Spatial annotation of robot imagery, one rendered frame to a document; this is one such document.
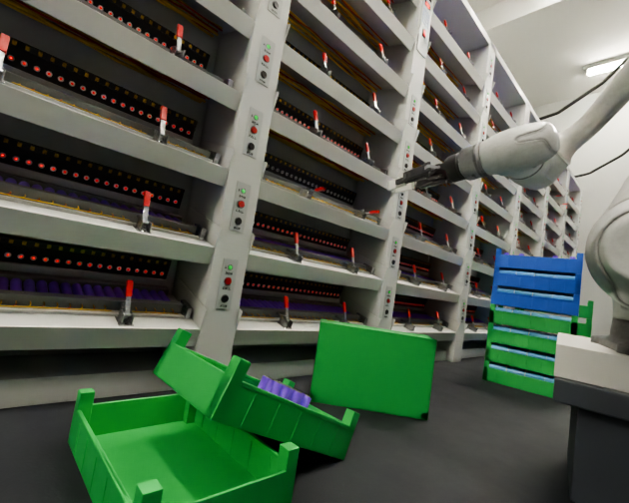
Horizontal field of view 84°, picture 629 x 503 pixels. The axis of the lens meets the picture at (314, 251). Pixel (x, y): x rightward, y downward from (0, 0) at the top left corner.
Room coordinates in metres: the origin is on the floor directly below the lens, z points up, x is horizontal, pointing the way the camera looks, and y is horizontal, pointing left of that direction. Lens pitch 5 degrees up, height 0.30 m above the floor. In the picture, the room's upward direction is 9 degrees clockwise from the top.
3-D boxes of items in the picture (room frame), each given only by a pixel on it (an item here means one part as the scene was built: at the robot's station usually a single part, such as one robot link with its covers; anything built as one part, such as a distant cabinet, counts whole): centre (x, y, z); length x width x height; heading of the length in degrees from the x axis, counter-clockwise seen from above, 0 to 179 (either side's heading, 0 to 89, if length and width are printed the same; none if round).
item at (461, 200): (1.90, -0.74, 0.88); 0.20 x 0.09 x 1.76; 44
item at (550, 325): (1.48, -0.96, 0.28); 0.30 x 0.20 x 0.08; 52
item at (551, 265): (1.48, -0.96, 0.52); 0.30 x 0.20 x 0.08; 52
